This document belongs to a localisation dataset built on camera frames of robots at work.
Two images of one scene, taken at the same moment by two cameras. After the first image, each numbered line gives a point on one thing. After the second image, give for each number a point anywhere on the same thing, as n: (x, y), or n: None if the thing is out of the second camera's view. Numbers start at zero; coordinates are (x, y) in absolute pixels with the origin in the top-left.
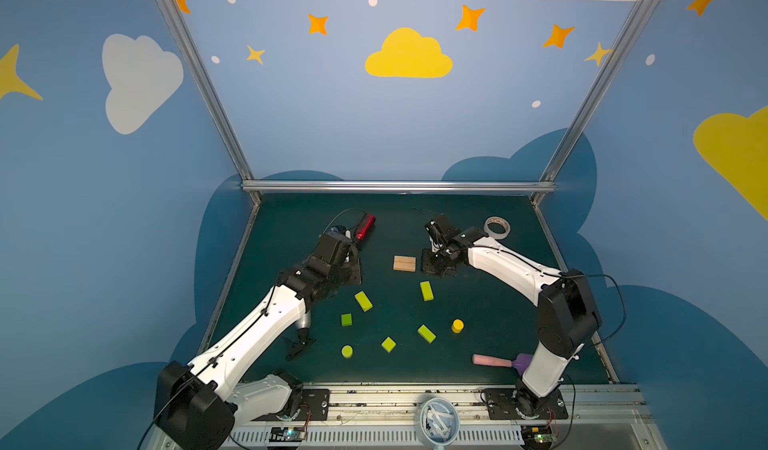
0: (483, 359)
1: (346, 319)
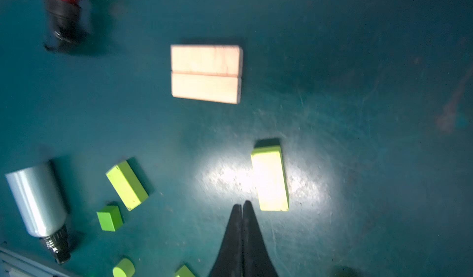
0: None
1: (109, 218)
